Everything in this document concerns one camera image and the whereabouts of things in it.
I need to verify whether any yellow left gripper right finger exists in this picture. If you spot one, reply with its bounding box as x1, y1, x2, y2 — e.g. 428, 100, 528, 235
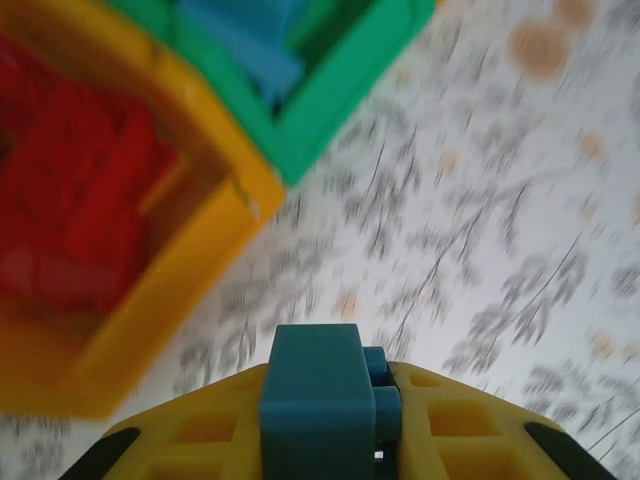
387, 360, 621, 480

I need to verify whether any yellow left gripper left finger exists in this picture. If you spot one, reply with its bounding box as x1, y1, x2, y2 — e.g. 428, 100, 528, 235
59, 362, 274, 480

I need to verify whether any blue lego brick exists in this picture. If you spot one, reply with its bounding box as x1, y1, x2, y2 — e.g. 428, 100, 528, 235
258, 323, 404, 480
174, 0, 314, 112

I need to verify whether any red lego brick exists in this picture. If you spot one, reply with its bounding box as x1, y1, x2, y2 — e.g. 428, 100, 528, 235
0, 37, 189, 236
0, 149, 181, 314

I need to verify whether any orange plastic bin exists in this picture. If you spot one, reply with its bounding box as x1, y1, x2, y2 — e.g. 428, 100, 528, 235
0, 0, 287, 420

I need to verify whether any green plastic bin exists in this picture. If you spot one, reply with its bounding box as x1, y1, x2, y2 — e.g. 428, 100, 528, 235
107, 0, 441, 189

